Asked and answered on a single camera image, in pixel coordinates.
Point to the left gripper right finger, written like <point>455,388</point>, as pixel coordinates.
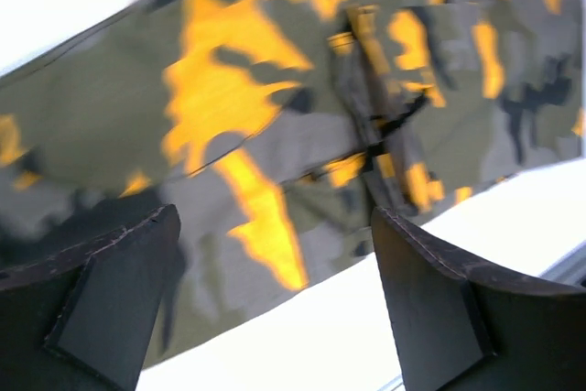
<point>461,322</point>

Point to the yellow camouflage trousers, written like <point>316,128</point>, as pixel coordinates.
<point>275,127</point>

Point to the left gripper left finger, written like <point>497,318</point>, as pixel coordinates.
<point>82,318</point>

